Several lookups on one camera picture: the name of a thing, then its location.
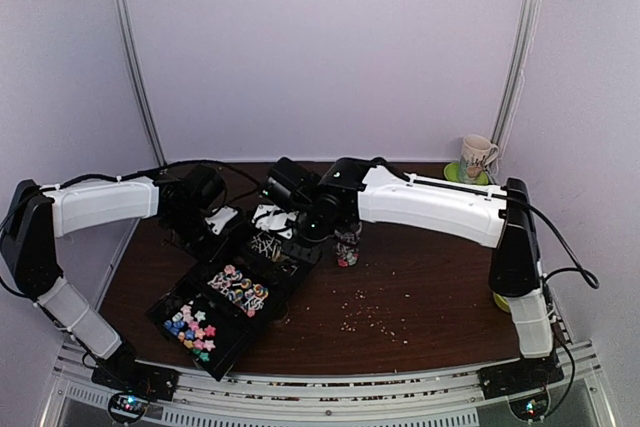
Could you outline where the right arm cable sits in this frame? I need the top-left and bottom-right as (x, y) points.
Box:
(502, 194), (601, 291)

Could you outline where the clear plastic jar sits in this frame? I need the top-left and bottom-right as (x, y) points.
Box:
(334, 223), (362, 268)

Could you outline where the black three-compartment candy bin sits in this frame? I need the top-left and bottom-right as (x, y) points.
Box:
(147, 213), (323, 380)

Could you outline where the star candies pile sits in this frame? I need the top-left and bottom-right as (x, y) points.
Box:
(161, 301), (217, 363)

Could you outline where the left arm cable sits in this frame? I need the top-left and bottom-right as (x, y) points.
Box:
(39, 158), (271, 208)

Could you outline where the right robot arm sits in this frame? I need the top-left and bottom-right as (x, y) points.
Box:
(252, 157), (553, 389)

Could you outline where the cream patterned mug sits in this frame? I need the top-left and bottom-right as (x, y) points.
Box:
(459, 134), (499, 170)

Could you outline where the green bowl with red lid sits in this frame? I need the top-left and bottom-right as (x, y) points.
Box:
(492, 293), (510, 313)

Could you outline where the green saucer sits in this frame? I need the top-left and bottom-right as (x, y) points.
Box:
(443, 162), (491, 186)

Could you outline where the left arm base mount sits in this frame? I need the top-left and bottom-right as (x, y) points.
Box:
(78, 340), (179, 426)

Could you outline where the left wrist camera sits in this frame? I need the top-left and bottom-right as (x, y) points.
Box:
(205, 206), (239, 236)

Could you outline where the aluminium frame post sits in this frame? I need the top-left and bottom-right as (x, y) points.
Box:
(492, 0), (541, 153)
(114, 0), (167, 165)

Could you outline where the clear jar lid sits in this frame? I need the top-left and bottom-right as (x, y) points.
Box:
(275, 304), (289, 323)

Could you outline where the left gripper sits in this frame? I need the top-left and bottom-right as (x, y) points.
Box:
(164, 207), (232, 267)

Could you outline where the right aluminium frame post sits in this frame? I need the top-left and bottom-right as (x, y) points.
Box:
(492, 0), (541, 153)

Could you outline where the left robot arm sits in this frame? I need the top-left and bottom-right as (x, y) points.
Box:
(1, 163), (240, 391)

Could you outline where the swirl lollipops pile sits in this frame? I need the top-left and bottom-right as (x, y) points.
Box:
(206, 264), (270, 318)

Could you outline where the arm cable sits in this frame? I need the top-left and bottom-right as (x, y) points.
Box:
(502, 194), (601, 291)
(39, 158), (271, 208)

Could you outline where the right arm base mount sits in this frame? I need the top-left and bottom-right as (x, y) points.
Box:
(477, 352), (565, 424)

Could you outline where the front aluminium rail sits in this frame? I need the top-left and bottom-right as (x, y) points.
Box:
(35, 342), (620, 426)

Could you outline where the small round lollipops pile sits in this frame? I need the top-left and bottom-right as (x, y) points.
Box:
(249, 232), (287, 262)

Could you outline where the left aluminium frame post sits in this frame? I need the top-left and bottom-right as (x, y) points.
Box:
(114, 0), (167, 165)

